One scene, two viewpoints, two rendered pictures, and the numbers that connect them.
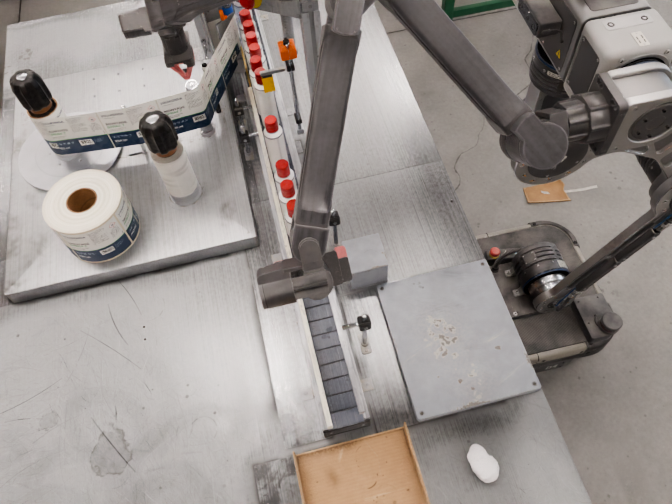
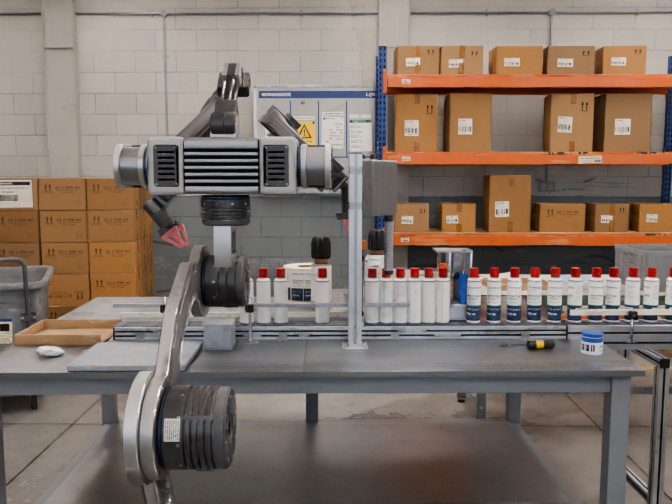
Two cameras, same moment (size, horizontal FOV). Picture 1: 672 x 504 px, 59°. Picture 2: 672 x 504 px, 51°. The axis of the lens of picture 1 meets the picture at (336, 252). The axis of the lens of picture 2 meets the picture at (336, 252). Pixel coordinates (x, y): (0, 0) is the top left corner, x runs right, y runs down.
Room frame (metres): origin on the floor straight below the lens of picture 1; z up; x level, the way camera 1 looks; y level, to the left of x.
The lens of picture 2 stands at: (1.49, -2.39, 1.43)
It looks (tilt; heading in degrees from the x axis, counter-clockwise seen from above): 6 degrees down; 98
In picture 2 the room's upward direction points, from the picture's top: straight up
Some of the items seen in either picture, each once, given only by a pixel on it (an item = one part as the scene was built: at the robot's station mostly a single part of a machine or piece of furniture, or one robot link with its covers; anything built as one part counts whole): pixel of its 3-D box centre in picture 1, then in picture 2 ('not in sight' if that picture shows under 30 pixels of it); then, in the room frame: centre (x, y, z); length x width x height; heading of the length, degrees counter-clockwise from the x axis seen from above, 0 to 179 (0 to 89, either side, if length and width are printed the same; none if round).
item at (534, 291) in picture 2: not in sight; (534, 295); (1.88, 0.24, 0.98); 0.05 x 0.05 x 0.20
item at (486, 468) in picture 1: (483, 462); (50, 350); (0.25, -0.27, 0.85); 0.08 x 0.07 x 0.04; 169
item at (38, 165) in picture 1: (70, 150); not in sight; (1.26, 0.76, 0.89); 0.31 x 0.31 x 0.01
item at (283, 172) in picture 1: (287, 189); (280, 295); (0.95, 0.11, 0.98); 0.05 x 0.05 x 0.20
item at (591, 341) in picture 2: not in sight; (592, 342); (2.04, 0.01, 0.86); 0.07 x 0.07 x 0.07
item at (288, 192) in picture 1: (291, 208); (263, 295); (0.89, 0.10, 0.98); 0.05 x 0.05 x 0.20
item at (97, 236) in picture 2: not in sight; (79, 261); (-1.42, 3.13, 0.70); 1.20 x 0.82 x 1.39; 13
